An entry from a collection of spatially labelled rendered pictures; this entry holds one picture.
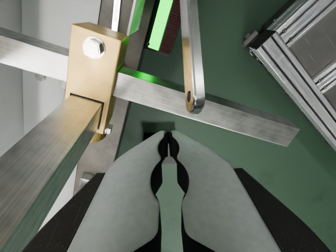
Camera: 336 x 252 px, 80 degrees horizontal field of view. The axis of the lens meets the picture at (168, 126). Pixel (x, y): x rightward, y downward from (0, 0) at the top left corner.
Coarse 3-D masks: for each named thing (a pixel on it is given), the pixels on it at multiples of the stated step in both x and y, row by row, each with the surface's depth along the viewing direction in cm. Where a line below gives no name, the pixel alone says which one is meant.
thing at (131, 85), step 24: (0, 48) 21; (24, 48) 21; (48, 48) 22; (48, 72) 22; (120, 72) 23; (120, 96) 24; (144, 96) 24; (168, 96) 24; (216, 96) 27; (216, 120) 26; (240, 120) 26; (264, 120) 26; (288, 120) 28
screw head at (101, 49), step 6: (90, 36) 20; (84, 42) 19; (90, 42) 19; (96, 42) 19; (102, 42) 20; (84, 48) 19; (90, 48) 19; (96, 48) 19; (102, 48) 20; (90, 54) 19; (96, 54) 19; (102, 54) 20
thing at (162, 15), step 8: (160, 0) 30; (168, 0) 30; (160, 8) 31; (168, 8) 31; (160, 16) 32; (160, 24) 32; (152, 32) 33; (160, 32) 33; (152, 40) 33; (160, 40) 33; (152, 48) 34
